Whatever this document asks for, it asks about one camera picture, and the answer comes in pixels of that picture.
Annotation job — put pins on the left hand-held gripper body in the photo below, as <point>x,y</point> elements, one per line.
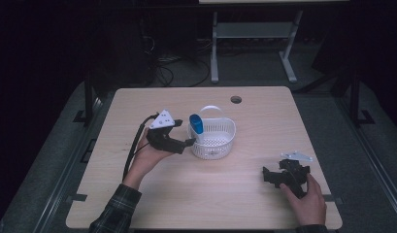
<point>163,140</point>

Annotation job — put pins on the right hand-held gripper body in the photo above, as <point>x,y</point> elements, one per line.
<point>294,174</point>

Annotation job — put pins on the white blue-capped shampoo bottle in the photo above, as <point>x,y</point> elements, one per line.
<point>196,124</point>

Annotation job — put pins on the white plastic basket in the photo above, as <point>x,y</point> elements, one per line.
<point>225,129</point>

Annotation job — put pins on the person's left hand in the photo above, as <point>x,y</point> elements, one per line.
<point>144,160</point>

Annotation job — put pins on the person's right hand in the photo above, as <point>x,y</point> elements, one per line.
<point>311,204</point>

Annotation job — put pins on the dark round table grommet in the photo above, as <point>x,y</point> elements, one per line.
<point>236,99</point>

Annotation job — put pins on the grey metal stand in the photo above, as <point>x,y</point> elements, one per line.
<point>254,30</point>

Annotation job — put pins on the black table bracket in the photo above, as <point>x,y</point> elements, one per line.
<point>335,199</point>
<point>77,197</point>

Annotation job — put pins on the black upright post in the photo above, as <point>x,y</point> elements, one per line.
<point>88,97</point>
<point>354,97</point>

